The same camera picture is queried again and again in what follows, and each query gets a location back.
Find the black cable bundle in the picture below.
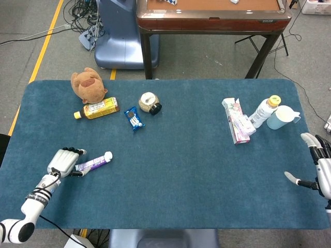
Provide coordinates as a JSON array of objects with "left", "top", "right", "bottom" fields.
[{"left": 63, "top": 0, "right": 106, "bottom": 36}]

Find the blue cookie packet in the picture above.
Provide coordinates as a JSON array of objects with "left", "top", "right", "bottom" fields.
[{"left": 124, "top": 106, "right": 145, "bottom": 133}]

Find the light blue measuring cup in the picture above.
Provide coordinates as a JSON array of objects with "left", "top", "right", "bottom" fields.
[{"left": 266, "top": 105, "right": 302, "bottom": 130}]

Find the white storage box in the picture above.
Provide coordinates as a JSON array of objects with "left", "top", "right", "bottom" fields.
[{"left": 301, "top": 0, "right": 331, "bottom": 15}]

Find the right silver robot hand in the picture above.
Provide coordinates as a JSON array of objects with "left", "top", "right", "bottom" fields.
[{"left": 284, "top": 133, "right": 331, "bottom": 200}]

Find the blue table cloth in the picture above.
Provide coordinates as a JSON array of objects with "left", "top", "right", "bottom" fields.
[{"left": 0, "top": 79, "right": 331, "bottom": 230}]

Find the yellow label tea bottle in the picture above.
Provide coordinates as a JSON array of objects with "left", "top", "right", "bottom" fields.
[{"left": 73, "top": 97, "right": 121, "bottom": 120}]

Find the blue grey robot torso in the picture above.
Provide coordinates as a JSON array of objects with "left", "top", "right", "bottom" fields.
[{"left": 108, "top": 228, "right": 220, "bottom": 248}]

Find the grey power strip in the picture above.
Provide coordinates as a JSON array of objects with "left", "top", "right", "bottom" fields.
[{"left": 78, "top": 24, "right": 100, "bottom": 51}]

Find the brown plush bear toy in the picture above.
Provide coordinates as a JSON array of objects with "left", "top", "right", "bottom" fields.
[{"left": 70, "top": 67, "right": 109, "bottom": 104}]

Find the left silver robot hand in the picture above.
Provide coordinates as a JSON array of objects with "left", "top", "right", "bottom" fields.
[{"left": 47, "top": 146, "right": 87, "bottom": 178}]

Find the glass jar black lid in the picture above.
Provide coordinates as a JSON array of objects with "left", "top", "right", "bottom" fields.
[{"left": 138, "top": 92, "right": 163, "bottom": 116}]

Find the pink white box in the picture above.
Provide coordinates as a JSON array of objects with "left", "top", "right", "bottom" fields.
[{"left": 221, "top": 97, "right": 251, "bottom": 145}]

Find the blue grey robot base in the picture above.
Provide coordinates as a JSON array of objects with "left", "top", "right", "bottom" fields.
[{"left": 94, "top": 0, "right": 160, "bottom": 70}]

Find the brown mahjong table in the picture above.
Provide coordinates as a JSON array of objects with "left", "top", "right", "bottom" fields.
[{"left": 136, "top": 0, "right": 293, "bottom": 80}]

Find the white bottle yellow cap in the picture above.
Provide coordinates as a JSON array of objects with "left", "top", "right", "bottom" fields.
[{"left": 248, "top": 95, "right": 282, "bottom": 129}]

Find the purple white tube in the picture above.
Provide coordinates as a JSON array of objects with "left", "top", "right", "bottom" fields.
[{"left": 74, "top": 154, "right": 107, "bottom": 173}]

